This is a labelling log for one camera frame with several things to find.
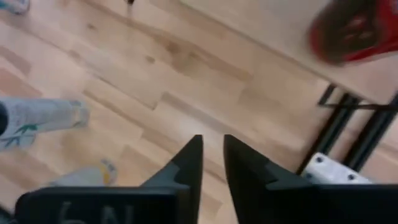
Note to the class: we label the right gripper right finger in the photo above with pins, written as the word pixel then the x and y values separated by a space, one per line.
pixel 295 205

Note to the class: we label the red Coca-Cola can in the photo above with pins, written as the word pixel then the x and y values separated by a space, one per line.
pixel 373 37

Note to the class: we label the blue Red Bull can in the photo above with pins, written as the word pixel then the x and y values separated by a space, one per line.
pixel 14 5

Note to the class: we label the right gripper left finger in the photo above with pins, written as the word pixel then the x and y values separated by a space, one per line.
pixel 124 205

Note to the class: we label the black aluminium table frame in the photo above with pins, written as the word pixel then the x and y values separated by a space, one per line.
pixel 335 130

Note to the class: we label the Celsius Tropical Vibe can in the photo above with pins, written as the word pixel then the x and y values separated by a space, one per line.
pixel 90 175

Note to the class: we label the silver metal bracket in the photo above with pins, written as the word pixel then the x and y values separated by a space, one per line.
pixel 332 171

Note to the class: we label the Celsius Peach Vibe can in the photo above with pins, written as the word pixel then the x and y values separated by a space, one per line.
pixel 40 121

